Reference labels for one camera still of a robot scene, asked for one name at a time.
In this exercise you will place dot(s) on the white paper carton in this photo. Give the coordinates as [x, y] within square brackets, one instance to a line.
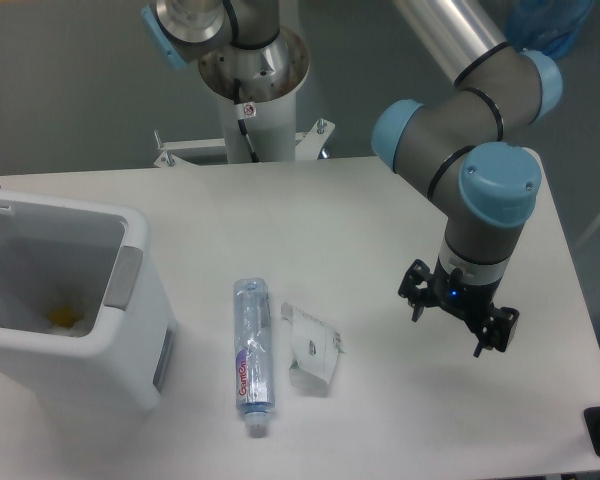
[315, 347]

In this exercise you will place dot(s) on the blue plastic bag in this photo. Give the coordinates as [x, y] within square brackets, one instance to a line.
[550, 27]

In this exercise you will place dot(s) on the white trash can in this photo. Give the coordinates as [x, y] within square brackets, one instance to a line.
[53, 247]

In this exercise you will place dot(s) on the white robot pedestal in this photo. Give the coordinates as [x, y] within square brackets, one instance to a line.
[256, 93]

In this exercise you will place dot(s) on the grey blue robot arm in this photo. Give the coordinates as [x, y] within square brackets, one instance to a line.
[454, 154]

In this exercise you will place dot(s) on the clear plastic water bottle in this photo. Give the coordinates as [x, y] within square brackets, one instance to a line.
[254, 366]

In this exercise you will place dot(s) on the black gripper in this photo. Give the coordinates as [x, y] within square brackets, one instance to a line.
[473, 304]

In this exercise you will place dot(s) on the yellow white trash in bin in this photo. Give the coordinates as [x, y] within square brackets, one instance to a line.
[74, 316]

